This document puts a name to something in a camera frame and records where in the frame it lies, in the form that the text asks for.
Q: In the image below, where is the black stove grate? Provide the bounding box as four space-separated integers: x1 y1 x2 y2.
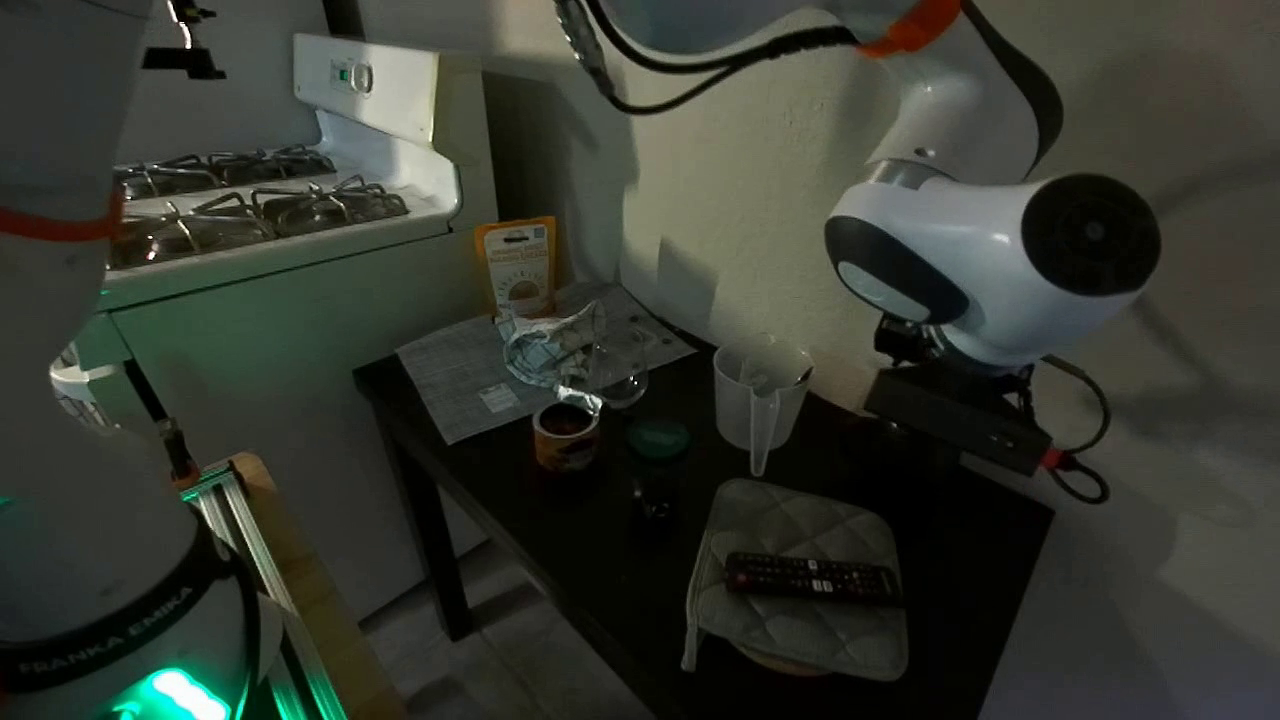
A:
106 177 411 273
113 138 336 198

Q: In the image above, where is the grey grid cutting mat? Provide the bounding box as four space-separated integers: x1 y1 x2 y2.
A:
391 278 702 449

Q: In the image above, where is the clear plastic measuring cup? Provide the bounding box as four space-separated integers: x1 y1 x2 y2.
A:
710 335 818 480

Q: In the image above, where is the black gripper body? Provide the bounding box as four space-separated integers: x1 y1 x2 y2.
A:
872 317 971 383

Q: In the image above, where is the yellow mug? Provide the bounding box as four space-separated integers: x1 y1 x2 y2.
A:
530 394 608 474

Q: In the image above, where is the green round lid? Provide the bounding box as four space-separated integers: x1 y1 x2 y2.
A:
623 414 695 462

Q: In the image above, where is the orange food packet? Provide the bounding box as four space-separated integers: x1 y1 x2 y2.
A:
468 212 565 319

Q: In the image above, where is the black side table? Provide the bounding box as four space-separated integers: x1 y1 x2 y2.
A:
352 310 1055 720

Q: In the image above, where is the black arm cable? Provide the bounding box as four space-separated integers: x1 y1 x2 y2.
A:
554 0 1118 513

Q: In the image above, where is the black remote control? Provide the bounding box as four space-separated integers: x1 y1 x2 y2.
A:
719 547 907 608

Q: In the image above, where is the grey quilted pot holder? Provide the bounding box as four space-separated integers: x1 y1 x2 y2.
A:
677 474 912 685

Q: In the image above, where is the clear drinking glass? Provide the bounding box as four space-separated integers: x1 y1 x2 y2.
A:
584 355 651 414

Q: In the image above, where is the white kitchen stove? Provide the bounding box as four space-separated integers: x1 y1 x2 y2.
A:
53 33 504 631

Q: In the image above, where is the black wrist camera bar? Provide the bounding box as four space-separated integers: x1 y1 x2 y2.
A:
866 365 1055 474

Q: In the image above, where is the green lit metal rail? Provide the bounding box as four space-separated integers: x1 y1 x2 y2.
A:
178 472 352 720

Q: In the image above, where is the black camera stand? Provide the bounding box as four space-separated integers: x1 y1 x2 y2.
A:
137 0 233 83

